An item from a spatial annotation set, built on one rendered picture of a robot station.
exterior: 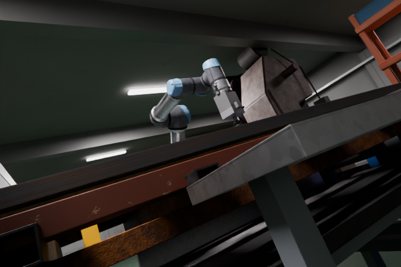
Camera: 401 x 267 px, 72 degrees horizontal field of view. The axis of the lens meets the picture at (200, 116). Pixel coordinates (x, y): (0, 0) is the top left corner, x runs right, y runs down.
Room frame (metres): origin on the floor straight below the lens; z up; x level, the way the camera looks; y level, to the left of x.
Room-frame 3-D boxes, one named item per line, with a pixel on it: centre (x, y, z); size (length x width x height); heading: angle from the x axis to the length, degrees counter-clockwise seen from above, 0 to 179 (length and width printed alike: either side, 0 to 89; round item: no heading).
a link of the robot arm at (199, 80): (1.17, -0.06, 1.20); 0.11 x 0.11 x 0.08; 32
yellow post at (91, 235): (0.95, 0.50, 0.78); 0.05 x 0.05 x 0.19; 31
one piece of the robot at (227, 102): (1.09, -0.14, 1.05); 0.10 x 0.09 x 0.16; 54
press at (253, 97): (4.95, -1.49, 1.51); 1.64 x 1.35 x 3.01; 133
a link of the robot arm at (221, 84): (1.09, -0.13, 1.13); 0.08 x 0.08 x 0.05
